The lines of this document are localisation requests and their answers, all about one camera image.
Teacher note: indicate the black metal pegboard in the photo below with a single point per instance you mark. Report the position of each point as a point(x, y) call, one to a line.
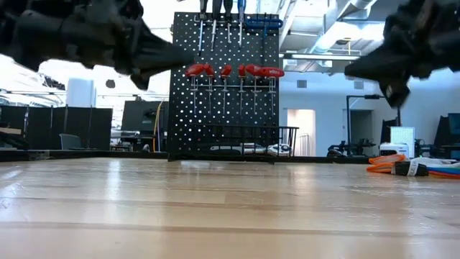
point(223, 124)

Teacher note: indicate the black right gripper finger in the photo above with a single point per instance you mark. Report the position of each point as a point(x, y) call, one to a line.
point(381, 66)
point(395, 95)

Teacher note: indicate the ceiling light strip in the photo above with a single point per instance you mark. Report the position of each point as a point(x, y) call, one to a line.
point(323, 56)

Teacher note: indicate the silver ratchet wrench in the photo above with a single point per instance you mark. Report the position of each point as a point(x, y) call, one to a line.
point(284, 148)

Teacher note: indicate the black aluminium rig frame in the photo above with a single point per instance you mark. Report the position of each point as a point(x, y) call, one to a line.
point(72, 154)

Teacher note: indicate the large black screwdriver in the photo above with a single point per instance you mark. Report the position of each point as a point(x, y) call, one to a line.
point(217, 5)

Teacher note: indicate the white column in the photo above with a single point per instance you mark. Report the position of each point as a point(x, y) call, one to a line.
point(81, 93)

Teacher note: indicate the black stand frame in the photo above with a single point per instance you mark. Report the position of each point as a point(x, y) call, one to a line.
point(363, 96)

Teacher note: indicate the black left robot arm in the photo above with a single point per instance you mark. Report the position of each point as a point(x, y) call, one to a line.
point(36, 36)

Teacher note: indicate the grey wall vent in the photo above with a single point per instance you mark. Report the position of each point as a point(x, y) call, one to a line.
point(358, 85)
point(302, 83)

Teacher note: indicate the white printer box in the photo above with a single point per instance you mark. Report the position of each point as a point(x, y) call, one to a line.
point(393, 149)

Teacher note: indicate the black partition panels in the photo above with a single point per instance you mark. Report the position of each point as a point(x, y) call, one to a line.
point(90, 126)

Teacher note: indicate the white work glove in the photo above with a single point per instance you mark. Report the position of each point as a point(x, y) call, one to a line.
point(431, 160)

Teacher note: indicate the grey chair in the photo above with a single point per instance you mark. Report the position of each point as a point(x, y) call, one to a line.
point(70, 141)

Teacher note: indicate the small black screwdriver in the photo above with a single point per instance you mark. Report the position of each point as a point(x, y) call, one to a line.
point(228, 4)

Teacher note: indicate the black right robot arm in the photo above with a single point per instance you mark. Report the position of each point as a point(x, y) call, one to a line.
point(453, 32)

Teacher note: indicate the blue screwdriver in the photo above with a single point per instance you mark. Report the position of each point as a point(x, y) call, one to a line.
point(242, 5)

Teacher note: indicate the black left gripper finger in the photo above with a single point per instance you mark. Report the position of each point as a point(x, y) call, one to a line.
point(161, 57)
point(140, 81)

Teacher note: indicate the small white pegboard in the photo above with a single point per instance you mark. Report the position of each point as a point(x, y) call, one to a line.
point(402, 135)

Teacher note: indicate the black monitor group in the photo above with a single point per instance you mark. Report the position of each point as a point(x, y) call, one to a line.
point(449, 136)

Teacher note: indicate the black screwdriver with long shaft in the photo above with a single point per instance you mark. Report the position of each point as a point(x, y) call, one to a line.
point(203, 5)

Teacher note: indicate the wooden board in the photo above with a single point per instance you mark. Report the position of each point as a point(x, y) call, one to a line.
point(9, 130)

